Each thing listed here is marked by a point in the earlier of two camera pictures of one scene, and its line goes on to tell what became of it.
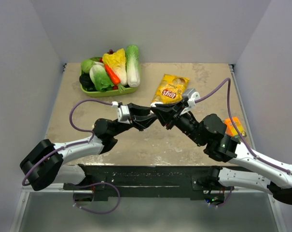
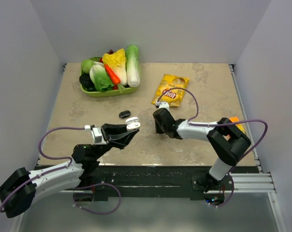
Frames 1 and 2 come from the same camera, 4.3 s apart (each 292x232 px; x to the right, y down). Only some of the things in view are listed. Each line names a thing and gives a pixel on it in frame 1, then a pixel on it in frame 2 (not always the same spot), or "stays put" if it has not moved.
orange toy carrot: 115,78 stays put
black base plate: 135,182 stays put
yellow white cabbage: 117,60 stays put
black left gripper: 140,118 -> 116,136
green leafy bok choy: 102,80 stays put
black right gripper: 166,113 -> 158,130
